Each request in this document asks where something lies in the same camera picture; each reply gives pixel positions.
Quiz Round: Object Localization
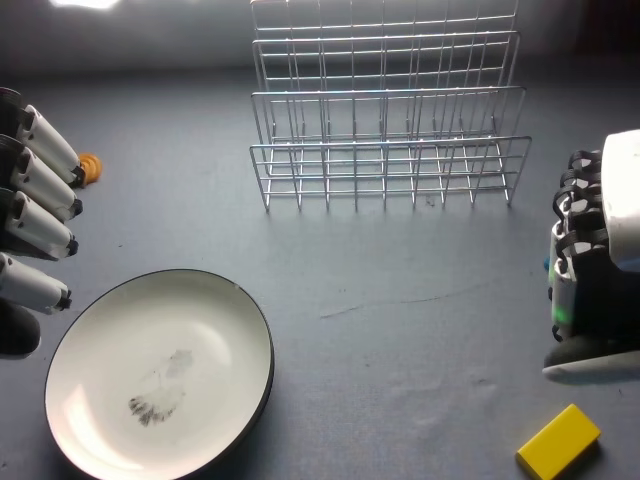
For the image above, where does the white plate with black rim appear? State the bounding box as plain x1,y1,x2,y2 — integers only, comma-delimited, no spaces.
43,268,276,476

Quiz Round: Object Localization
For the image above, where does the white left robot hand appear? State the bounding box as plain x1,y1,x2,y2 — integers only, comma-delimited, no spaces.
0,87,85,357

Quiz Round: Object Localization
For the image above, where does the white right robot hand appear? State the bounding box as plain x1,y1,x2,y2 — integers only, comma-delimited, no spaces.
542,128,640,384

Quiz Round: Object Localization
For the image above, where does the small orange toy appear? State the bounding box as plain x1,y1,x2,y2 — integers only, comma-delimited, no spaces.
78,152,104,187

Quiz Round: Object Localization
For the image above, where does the yellow rectangular block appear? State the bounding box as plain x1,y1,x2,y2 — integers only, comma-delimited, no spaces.
515,403,602,476

